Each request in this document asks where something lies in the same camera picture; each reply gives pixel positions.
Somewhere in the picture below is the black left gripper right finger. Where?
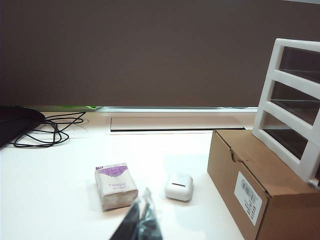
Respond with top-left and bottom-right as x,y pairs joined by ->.
136,187 -> 165,240

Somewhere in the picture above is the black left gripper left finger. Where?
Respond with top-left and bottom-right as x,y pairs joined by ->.
109,197 -> 142,240

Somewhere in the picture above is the tissue pack with purple print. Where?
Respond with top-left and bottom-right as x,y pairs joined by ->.
94,161 -> 139,213

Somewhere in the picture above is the white earbuds case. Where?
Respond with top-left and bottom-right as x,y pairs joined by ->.
163,172 -> 193,202

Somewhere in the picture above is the brown cardboard box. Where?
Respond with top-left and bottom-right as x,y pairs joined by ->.
206,129 -> 320,240

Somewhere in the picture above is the black soft pad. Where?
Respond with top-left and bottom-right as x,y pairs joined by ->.
0,106 -> 47,150

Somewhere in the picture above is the grey-brown desk partition panel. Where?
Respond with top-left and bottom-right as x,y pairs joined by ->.
0,0 -> 320,108

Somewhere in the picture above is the desk cable slot cover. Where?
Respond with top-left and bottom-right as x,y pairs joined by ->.
109,116 -> 247,132

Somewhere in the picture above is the thin black cable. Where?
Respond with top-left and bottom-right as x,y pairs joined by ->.
13,111 -> 87,148

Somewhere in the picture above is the white drawer cabinet frame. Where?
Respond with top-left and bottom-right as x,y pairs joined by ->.
251,37 -> 320,188

